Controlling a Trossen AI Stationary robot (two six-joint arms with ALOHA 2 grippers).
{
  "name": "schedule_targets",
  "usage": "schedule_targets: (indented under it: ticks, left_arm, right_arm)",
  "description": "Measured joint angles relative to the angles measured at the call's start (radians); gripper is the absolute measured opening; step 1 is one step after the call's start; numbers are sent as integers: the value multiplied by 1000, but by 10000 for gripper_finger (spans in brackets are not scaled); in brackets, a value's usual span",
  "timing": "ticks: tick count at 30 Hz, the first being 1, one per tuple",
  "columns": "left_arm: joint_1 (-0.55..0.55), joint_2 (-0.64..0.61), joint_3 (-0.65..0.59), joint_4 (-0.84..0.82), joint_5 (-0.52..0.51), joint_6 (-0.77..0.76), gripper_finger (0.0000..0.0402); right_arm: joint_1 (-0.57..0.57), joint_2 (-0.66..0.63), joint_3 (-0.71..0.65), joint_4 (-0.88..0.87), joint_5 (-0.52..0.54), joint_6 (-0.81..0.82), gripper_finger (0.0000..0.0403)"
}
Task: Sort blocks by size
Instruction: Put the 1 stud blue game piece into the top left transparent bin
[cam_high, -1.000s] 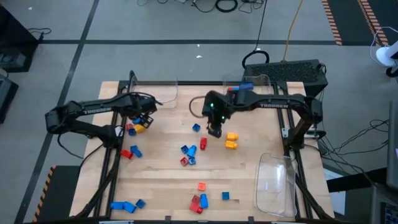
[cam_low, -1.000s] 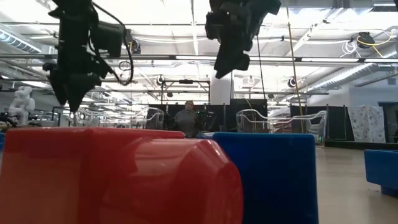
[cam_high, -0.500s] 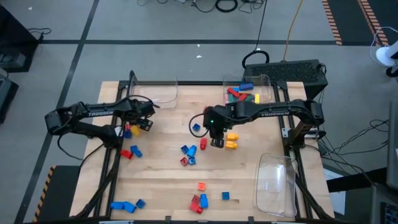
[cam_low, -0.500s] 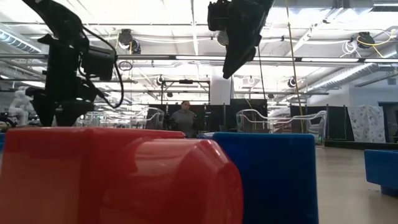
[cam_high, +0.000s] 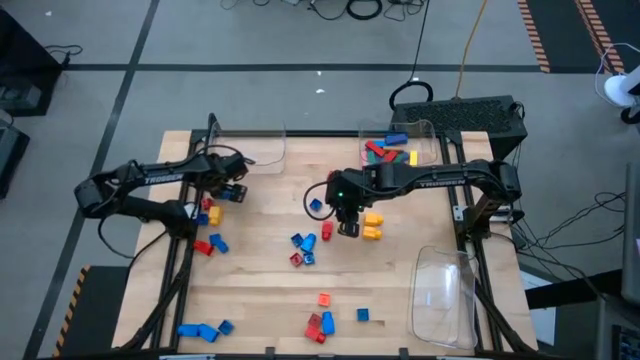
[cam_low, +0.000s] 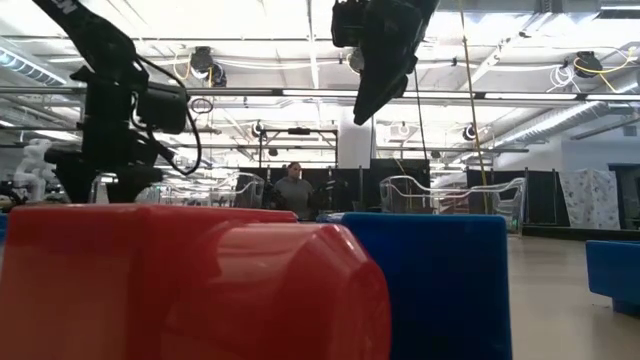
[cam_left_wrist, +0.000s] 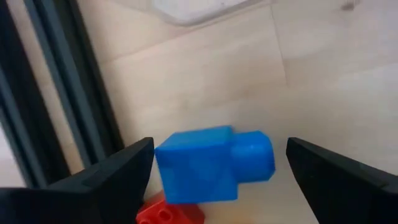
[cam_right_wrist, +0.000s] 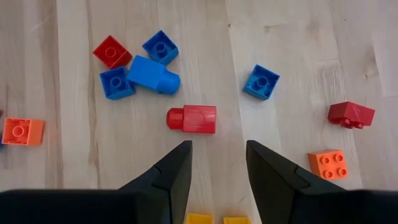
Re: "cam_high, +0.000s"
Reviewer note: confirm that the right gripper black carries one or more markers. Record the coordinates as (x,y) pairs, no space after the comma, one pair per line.
(350,190)

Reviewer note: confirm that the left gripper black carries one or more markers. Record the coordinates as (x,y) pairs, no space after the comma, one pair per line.
(225,169)

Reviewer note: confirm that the blue medium block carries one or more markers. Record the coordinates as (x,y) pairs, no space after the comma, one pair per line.
(227,194)
(328,324)
(218,243)
(188,330)
(208,333)
(308,243)

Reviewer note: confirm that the red medium block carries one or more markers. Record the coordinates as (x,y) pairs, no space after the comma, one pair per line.
(327,231)
(314,333)
(203,248)

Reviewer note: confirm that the yellow medium block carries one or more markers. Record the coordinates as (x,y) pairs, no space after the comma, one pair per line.
(215,216)
(373,219)
(371,233)

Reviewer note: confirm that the small blue block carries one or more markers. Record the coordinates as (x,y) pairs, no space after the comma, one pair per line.
(297,240)
(202,219)
(315,204)
(226,327)
(308,258)
(362,314)

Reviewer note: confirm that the green long block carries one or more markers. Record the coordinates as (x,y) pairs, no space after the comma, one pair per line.
(372,160)

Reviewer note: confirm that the small orange block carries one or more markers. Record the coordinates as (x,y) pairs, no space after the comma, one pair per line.
(324,300)

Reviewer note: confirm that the red long block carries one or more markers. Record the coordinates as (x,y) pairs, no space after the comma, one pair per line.
(375,148)
(390,156)

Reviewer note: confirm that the yellow long block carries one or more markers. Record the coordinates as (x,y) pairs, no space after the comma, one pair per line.
(413,158)

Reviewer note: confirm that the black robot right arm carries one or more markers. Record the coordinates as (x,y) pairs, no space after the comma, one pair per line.
(440,181)

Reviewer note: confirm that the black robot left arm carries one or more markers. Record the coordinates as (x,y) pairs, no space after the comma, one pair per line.
(150,177)

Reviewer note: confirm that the small dark red block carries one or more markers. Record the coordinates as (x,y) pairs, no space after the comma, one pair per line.
(315,320)

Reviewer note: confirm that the large clear plastic bin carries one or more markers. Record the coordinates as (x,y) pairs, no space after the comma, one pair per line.
(442,300)

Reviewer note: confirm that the black perforated computer case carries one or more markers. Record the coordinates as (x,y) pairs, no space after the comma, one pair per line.
(460,115)

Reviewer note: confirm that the black mat with hazard stripes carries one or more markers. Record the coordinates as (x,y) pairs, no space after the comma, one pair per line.
(562,30)
(100,310)

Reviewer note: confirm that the white paper sheet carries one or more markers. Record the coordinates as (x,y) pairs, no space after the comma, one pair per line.
(542,320)

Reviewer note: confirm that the black equipment box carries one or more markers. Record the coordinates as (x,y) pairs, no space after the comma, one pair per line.
(10,155)

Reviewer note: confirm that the black cabinet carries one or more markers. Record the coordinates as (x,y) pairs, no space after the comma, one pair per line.
(25,60)

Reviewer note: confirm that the grey monitor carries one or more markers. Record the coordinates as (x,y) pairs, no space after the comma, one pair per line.
(632,235)

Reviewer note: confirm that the dark grey device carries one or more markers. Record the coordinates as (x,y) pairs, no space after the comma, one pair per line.
(620,335)

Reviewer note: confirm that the white round device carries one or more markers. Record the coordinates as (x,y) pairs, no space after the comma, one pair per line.
(617,90)

